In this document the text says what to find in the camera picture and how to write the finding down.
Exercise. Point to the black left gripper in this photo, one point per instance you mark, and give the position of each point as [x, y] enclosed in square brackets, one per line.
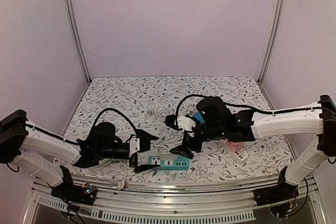
[134, 164]

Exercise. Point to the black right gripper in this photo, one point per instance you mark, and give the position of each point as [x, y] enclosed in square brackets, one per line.
[191, 138]

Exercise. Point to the teal power strip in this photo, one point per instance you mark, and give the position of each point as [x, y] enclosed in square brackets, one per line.
[178, 163]

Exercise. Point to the blue plug adapter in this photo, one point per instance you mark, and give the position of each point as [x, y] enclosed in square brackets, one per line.
[199, 117]

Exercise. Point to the light pink cube socket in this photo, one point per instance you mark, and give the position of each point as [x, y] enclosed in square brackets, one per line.
[233, 145]

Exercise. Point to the white power strip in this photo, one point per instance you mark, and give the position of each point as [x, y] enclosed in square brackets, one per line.
[237, 153]

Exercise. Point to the white plug adapter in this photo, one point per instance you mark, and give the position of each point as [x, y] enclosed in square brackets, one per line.
[168, 157]

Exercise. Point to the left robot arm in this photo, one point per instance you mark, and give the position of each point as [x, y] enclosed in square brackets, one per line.
[24, 145]

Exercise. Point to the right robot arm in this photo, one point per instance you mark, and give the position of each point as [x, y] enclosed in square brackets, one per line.
[250, 123]

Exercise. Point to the floral patterned table mat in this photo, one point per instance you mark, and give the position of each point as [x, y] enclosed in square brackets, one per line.
[143, 102]

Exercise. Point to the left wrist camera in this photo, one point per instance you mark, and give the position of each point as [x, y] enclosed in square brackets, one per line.
[134, 146]

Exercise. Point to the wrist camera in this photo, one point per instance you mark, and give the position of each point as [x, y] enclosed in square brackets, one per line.
[180, 122]
[134, 146]

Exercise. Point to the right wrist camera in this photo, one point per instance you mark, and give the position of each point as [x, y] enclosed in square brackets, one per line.
[180, 122]

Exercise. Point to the aluminium front rail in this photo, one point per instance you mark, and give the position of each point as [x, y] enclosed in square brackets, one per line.
[203, 202]

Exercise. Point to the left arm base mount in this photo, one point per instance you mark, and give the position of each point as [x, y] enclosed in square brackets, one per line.
[68, 191]

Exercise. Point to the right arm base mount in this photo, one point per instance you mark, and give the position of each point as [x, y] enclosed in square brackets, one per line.
[274, 194]

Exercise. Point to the left aluminium frame post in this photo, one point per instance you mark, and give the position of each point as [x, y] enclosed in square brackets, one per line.
[77, 41]

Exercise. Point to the aluminium frame post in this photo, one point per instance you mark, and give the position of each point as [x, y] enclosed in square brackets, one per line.
[77, 41]
[271, 41]

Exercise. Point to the right aluminium frame post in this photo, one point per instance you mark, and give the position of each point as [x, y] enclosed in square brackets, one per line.
[271, 41]

